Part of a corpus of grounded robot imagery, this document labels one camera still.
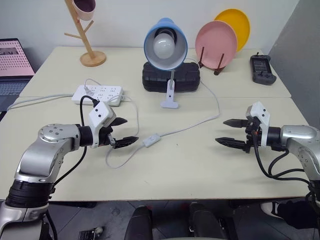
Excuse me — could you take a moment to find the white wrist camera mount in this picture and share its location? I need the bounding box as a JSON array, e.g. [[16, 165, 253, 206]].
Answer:
[[245, 101, 272, 147], [87, 100, 117, 149]]

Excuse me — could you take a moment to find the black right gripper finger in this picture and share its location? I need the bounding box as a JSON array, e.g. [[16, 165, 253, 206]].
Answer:
[[222, 119, 249, 129], [215, 136, 248, 151]]

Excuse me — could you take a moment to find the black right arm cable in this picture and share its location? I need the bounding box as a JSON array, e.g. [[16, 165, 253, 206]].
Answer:
[[252, 143, 312, 186]]

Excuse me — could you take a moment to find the yellow plate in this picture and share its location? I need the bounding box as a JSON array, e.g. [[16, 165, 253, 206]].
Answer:
[[213, 8, 251, 53]]

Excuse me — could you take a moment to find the white inline cord switch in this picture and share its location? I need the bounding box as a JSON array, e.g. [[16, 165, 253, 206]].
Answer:
[[142, 133, 162, 149]]

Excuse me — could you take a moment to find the laptop with pink screen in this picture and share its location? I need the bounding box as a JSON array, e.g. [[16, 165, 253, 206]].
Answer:
[[0, 37, 36, 114]]

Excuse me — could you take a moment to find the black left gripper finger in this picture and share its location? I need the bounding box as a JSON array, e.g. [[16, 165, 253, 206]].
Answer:
[[111, 117, 129, 127], [114, 136, 140, 150]]

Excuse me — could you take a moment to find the wooden mug tree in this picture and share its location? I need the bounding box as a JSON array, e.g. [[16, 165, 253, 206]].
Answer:
[[63, 0, 108, 68]]

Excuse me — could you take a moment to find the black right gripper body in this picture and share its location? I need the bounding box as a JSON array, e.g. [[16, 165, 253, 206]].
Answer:
[[244, 117, 263, 154]]

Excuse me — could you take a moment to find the dark wooden plate rack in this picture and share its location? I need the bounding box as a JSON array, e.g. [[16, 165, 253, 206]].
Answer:
[[198, 46, 226, 76]]

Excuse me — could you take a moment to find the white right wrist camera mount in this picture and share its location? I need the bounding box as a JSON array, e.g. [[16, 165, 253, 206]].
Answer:
[[245, 101, 272, 147]]

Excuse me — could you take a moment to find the grey partition panel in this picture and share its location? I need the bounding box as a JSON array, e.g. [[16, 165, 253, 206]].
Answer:
[[268, 0, 320, 129]]

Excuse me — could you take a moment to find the white and black shoe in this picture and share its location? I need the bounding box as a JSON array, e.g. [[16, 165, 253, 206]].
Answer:
[[259, 200, 285, 220]]

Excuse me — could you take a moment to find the pink cup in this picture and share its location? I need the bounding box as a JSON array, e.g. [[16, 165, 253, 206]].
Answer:
[[72, 0, 97, 22]]

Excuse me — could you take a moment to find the blue clip desk lamp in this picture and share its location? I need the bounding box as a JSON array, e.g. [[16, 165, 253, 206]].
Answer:
[[143, 17, 189, 110]]

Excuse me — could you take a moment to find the pink plate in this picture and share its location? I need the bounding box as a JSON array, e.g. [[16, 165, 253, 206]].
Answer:
[[194, 20, 239, 69]]

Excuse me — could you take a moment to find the white power strip cable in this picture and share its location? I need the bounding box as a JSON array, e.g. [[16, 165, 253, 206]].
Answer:
[[6, 93, 75, 112]]

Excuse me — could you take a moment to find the white power strip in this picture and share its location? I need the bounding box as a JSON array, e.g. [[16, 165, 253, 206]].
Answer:
[[71, 84, 125, 108]]

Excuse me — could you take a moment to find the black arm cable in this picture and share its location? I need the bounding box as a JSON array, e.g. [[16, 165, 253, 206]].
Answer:
[[48, 95, 101, 199], [252, 143, 312, 186]]

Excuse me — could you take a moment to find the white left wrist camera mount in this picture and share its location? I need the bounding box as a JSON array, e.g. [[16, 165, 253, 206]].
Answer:
[[87, 100, 117, 149]]

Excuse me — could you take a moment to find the black handheld remote controller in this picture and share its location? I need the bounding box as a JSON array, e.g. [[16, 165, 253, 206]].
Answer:
[[249, 52, 278, 86]]

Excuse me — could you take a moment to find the white light bulb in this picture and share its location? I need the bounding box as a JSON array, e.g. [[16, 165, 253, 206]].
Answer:
[[152, 33, 175, 60]]

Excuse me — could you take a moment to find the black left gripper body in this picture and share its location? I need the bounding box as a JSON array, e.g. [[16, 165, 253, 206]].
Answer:
[[98, 125, 118, 149]]

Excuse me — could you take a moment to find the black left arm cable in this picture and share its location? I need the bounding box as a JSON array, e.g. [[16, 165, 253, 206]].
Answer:
[[48, 95, 101, 199]]

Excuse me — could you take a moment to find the white lamp power cord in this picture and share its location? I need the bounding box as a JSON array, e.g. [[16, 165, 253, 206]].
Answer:
[[83, 58, 221, 170]]

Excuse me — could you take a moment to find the dark rounded shape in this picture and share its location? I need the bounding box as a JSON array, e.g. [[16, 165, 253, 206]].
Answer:
[[188, 201, 230, 240], [123, 205, 154, 240]]

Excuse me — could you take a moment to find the black plastic case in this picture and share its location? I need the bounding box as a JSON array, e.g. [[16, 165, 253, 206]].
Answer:
[[141, 61, 202, 94]]

